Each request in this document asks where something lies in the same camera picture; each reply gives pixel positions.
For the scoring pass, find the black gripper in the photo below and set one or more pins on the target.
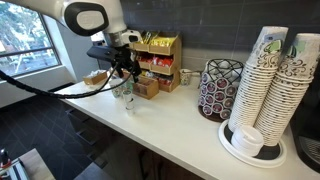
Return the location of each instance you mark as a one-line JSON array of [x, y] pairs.
[[123, 56]]

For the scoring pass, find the maroon Starbucks coffee pod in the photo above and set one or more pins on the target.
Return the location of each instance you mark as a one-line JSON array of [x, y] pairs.
[[129, 104]]

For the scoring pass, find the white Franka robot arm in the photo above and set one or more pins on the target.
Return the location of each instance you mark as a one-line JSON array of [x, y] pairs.
[[86, 18]]

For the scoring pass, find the patterned paper cup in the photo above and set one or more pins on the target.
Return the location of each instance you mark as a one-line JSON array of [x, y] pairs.
[[115, 91]]

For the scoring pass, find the tall paper cup stack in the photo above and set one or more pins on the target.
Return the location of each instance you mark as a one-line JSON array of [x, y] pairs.
[[286, 100], [256, 83]]

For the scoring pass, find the white cup lids stack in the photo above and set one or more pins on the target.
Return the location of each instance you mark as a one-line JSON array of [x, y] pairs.
[[247, 140]]

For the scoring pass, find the round white cup tray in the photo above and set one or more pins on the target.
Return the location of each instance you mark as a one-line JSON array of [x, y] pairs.
[[266, 160]]

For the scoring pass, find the wooden tea bag box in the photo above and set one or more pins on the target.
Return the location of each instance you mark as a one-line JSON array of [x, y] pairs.
[[148, 88]]

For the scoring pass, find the white sugar packets pile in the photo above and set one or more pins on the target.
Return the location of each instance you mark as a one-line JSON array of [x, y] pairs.
[[96, 73]]

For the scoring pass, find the small wooden sugar packet box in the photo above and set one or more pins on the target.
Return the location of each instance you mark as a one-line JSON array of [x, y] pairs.
[[96, 80]]

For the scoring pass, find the red packets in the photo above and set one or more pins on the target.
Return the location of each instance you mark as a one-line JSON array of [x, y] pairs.
[[162, 61]]

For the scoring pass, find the yellow green packets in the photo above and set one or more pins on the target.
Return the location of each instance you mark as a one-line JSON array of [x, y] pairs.
[[148, 37]]

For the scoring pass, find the wooden tiered condiment organizer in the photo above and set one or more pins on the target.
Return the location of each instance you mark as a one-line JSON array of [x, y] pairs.
[[165, 50]]

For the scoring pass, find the yellow sweetener packets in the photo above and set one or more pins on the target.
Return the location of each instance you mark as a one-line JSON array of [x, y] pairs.
[[162, 41]]

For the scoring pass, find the small jars beside rack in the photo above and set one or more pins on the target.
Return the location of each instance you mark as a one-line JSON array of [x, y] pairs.
[[185, 78]]

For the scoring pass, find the dark lower cabinet drawers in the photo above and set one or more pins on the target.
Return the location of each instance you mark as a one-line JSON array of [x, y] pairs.
[[110, 143]]

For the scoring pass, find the light wooden board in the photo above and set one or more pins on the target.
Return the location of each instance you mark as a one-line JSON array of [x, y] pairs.
[[36, 165]]

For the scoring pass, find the red black clamp tool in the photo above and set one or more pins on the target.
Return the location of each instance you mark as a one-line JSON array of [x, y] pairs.
[[5, 161]]

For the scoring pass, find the black coffee machine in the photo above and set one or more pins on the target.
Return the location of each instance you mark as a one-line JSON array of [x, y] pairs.
[[306, 133]]

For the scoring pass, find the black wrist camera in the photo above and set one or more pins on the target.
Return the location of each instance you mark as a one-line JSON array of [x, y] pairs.
[[100, 52]]

